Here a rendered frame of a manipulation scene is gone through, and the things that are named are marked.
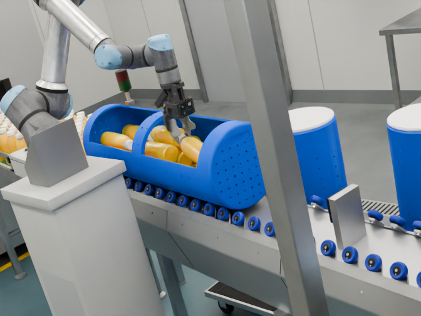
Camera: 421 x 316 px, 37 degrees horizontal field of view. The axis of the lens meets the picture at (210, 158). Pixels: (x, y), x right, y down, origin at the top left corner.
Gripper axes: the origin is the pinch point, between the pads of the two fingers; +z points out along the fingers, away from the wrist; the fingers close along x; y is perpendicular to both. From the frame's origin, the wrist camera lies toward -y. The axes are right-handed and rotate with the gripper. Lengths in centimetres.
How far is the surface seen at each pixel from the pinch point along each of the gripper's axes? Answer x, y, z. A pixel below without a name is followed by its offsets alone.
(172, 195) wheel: -5.3, -7.7, 21.5
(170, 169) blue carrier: -8.8, 2.2, 7.9
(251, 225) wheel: -5.8, 35.6, 22.2
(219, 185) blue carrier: -6.0, 24.1, 11.0
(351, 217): 5, 66, 18
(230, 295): 35, -51, 104
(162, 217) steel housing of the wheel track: -7.6, -15.2, 31.1
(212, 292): 32, -61, 105
